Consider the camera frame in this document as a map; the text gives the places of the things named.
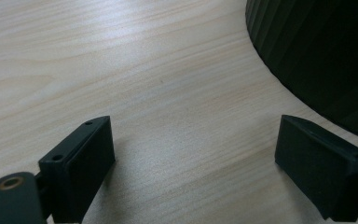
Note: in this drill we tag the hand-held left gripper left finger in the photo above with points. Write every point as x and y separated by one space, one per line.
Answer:
74 174

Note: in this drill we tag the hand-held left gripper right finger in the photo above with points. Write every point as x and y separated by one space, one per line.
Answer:
320 165

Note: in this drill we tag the black trash can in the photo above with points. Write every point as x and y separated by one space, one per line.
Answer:
317 46

